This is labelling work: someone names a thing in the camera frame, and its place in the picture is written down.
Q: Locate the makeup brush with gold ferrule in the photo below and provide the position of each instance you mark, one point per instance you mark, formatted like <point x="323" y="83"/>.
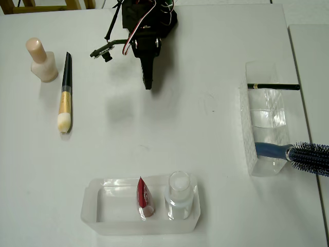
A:
<point x="66" y="95"/>

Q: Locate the red hand cream tube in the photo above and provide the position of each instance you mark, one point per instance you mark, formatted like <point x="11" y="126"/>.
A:
<point x="144" y="195"/>

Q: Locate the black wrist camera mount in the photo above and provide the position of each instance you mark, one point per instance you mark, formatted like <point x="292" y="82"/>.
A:
<point x="102" y="51"/>

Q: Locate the blue round hairbrush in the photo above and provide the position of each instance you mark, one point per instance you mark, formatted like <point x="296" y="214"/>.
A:
<point x="272" y="150"/>

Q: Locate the frosted white plastic bin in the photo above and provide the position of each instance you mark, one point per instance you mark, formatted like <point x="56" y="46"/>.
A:
<point x="115" y="226"/>

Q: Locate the clear spray bottle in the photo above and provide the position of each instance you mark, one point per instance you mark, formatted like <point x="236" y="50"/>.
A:
<point x="180" y="185"/>

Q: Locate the dark blue eyeliner pencil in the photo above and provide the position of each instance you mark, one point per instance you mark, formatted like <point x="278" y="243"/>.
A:
<point x="277" y="86"/>

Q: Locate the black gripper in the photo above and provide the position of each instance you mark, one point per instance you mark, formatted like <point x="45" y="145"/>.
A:
<point x="147" y="52"/>

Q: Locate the clear crystal organizer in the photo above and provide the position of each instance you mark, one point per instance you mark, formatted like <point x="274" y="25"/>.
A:
<point x="267" y="115"/>

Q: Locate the wooden chair frame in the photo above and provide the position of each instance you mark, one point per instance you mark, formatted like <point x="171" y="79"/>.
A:
<point x="38" y="9"/>

